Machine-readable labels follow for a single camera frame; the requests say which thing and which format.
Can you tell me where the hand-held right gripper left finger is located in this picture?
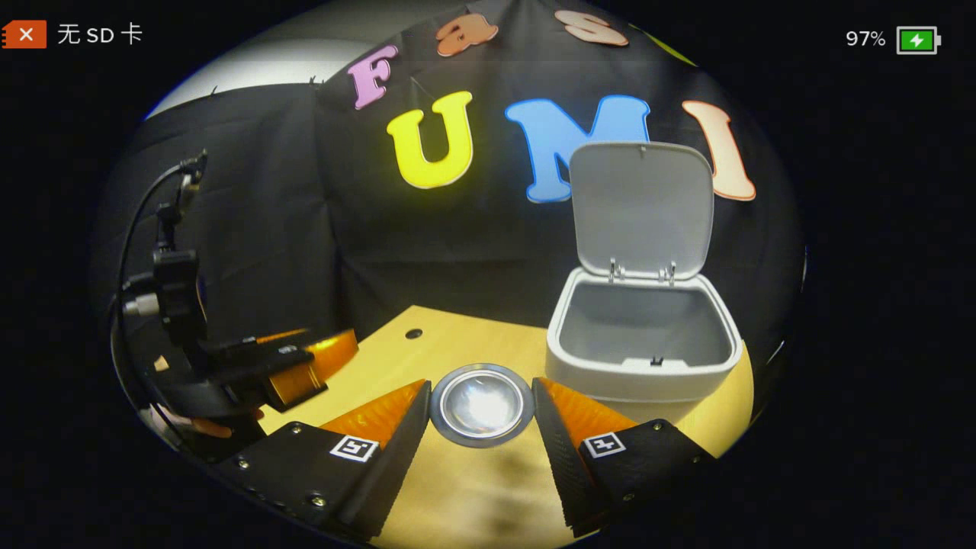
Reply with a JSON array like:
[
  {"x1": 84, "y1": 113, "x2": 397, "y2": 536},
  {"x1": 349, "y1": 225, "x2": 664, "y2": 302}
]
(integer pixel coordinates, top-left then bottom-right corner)
[{"x1": 216, "y1": 379, "x2": 432, "y2": 544}]

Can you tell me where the black cable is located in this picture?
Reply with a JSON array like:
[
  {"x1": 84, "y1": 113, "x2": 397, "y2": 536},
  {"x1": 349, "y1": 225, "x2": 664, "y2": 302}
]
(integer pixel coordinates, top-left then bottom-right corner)
[{"x1": 109, "y1": 150, "x2": 208, "y2": 428}]

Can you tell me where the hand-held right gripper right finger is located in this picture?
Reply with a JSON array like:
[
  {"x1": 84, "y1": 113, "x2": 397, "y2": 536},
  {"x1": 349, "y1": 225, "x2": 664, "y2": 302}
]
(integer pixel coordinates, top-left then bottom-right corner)
[{"x1": 531, "y1": 377, "x2": 718, "y2": 538}]

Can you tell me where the black backdrop cloth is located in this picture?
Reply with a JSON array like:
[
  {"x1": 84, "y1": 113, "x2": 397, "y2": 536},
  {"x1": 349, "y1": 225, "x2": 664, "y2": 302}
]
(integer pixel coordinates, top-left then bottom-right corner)
[{"x1": 88, "y1": 0, "x2": 805, "y2": 397}]

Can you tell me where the silver pop can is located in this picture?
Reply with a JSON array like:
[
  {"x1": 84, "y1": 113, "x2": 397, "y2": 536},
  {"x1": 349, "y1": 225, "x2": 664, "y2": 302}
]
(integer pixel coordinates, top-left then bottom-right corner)
[{"x1": 429, "y1": 363, "x2": 535, "y2": 449}]

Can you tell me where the white desktop garbage bin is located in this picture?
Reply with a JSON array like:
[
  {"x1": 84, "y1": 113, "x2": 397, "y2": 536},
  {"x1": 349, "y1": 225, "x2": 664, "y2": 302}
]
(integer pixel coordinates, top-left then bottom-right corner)
[{"x1": 544, "y1": 141, "x2": 743, "y2": 425}]

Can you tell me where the wooden desktop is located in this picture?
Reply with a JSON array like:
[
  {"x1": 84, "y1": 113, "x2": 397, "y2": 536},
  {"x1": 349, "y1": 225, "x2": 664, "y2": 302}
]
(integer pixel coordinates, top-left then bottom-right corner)
[{"x1": 259, "y1": 305, "x2": 756, "y2": 549}]

